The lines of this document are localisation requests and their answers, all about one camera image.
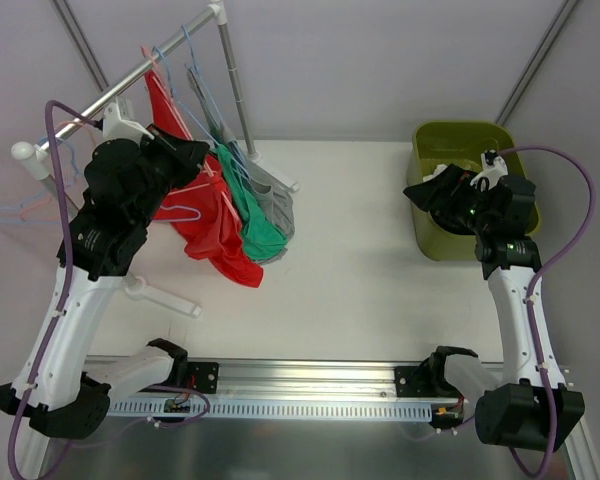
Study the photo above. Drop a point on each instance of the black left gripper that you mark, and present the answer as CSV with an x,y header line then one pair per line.
x,y
178,156

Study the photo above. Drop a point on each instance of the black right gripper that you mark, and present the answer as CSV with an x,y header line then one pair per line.
x,y
441,185

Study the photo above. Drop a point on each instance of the red tank top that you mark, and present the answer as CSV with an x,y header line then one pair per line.
x,y
203,213

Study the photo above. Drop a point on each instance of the light blue wire hanger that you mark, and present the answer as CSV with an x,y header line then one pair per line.
x,y
35,209

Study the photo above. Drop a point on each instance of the white tank top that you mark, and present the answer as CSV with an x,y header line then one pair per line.
x,y
439,168

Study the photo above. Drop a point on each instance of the black tank top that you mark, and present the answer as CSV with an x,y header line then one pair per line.
x,y
454,223

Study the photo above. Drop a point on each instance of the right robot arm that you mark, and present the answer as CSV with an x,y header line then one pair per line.
x,y
528,406

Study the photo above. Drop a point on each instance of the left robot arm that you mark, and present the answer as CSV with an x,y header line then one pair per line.
x,y
127,182

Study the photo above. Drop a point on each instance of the blue hanger under green top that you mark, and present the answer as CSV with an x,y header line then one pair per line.
x,y
238,162

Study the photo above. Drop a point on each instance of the grey tank top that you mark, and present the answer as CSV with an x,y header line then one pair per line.
x,y
275,201

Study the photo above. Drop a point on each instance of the green tank top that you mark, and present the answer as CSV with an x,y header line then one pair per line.
x,y
262,240

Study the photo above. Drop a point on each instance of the blue hanger under grey top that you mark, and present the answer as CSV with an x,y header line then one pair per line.
x,y
218,127

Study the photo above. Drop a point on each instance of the olive green plastic basket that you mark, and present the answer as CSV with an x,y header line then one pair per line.
x,y
456,142

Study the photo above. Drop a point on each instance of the silver clothes rack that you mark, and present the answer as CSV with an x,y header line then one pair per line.
x,y
32,156

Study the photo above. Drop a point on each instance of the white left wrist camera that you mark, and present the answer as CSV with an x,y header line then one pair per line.
x,y
119,124

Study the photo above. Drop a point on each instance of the aluminium rail with cable duct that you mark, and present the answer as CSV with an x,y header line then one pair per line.
x,y
297,390

